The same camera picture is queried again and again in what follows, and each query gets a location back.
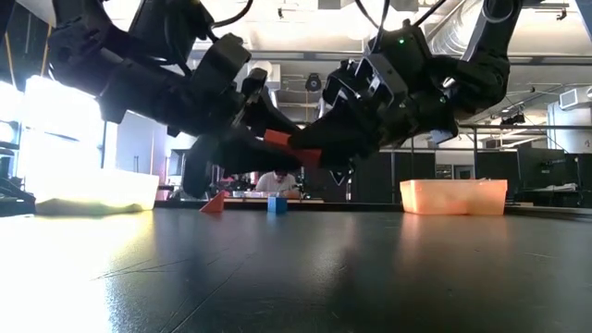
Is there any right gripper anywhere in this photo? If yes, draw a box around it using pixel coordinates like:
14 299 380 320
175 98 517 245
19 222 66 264
289 25 460 170

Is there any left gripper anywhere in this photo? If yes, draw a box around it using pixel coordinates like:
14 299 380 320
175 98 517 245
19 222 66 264
166 68 302 200

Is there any red rectangular block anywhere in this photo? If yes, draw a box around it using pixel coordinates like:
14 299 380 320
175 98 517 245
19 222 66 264
263 129 323 170

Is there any person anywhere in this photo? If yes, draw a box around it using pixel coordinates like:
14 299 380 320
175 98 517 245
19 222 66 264
254 169 302 194

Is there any black partition screen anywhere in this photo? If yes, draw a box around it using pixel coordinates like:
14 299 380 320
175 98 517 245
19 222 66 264
300 150 437 203

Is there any blue cube block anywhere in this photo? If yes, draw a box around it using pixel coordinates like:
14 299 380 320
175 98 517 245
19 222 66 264
267 196 289 215

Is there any red triangular block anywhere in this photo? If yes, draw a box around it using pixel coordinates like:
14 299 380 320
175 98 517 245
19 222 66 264
199 190 227 215

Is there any orange plastic bin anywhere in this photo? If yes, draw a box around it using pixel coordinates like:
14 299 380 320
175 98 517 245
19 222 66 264
400 179 509 216

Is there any black table mat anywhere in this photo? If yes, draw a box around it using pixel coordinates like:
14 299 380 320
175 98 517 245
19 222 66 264
0 205 592 333

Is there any black ceiling spotlight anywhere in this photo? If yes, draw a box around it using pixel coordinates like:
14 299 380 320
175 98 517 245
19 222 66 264
499 112 526 127

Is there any yellow plastic bin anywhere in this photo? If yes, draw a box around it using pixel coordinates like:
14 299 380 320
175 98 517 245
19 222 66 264
34 168 160 216

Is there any white ceiling duct box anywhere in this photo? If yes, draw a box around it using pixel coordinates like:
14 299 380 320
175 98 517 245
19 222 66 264
265 62 282 92

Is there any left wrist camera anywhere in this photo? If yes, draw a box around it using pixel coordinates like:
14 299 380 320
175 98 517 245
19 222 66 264
191 32 253 101

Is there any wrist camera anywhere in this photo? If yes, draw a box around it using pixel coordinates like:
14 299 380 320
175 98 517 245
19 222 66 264
366 54 409 108
191 32 253 101

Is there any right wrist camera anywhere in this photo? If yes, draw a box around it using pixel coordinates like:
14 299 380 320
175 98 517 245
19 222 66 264
366 54 409 108

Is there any black metal rack frame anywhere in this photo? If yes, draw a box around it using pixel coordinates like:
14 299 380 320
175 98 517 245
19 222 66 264
378 120 592 204

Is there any white wall air unit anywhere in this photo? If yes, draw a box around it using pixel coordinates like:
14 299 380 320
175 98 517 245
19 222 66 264
558 85 592 111

